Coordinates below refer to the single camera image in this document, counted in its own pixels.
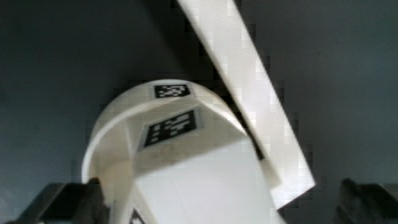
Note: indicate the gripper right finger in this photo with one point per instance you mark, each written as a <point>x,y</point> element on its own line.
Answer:
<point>367,203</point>

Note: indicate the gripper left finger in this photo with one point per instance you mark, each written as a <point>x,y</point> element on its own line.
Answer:
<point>67,204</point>

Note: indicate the white stool leg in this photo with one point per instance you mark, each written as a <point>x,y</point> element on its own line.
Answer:
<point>197,175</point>

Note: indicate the white round stool seat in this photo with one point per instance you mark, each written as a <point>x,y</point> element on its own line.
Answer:
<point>117,133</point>

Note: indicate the white U-shaped fence wall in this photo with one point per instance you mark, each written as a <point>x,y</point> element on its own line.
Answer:
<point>222,33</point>

